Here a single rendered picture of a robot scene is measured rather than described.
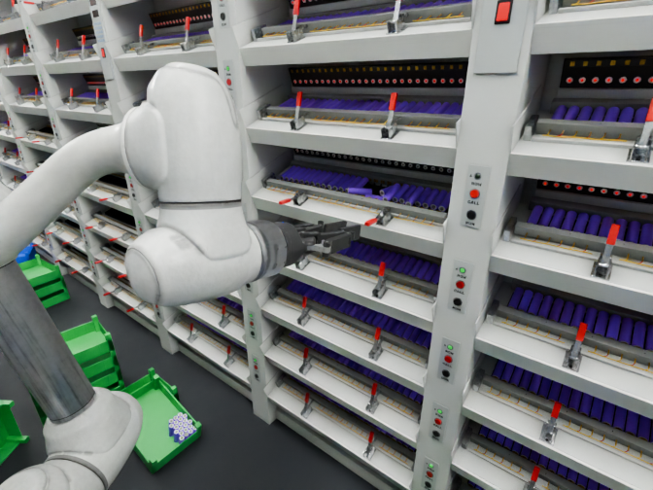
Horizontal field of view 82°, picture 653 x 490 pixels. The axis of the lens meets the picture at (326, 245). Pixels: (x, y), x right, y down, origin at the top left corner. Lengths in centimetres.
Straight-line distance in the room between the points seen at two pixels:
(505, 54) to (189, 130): 53
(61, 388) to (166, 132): 72
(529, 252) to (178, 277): 64
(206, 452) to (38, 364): 82
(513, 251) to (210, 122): 61
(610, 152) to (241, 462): 143
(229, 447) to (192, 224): 128
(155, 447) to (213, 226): 132
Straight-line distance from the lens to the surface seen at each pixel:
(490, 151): 77
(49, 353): 102
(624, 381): 92
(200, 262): 46
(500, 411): 104
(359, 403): 126
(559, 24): 75
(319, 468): 156
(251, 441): 165
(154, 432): 173
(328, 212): 98
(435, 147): 80
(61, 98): 238
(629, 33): 75
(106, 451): 112
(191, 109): 47
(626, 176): 75
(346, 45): 90
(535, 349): 91
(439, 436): 113
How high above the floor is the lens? 126
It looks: 23 degrees down
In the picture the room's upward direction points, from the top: straight up
